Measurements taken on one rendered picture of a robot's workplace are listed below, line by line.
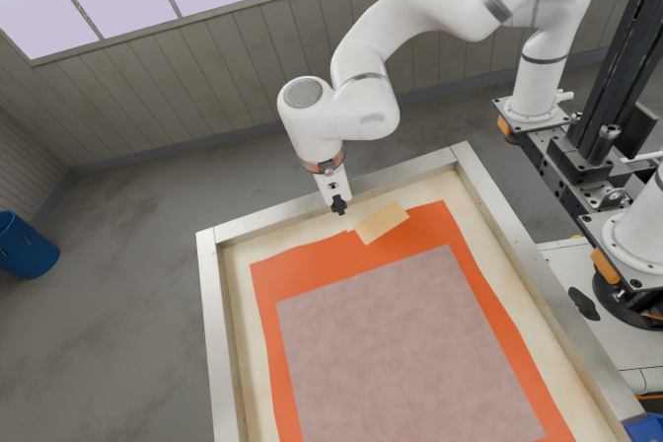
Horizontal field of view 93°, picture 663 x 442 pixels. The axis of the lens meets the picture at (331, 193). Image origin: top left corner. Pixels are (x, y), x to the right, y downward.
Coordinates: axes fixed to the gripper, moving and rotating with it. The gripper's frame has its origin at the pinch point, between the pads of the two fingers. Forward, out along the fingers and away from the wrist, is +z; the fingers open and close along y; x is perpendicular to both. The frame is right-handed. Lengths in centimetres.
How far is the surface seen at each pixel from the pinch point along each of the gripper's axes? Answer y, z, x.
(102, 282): 75, 151, 180
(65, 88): 242, 106, 188
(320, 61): 192, 124, -27
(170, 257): 77, 152, 128
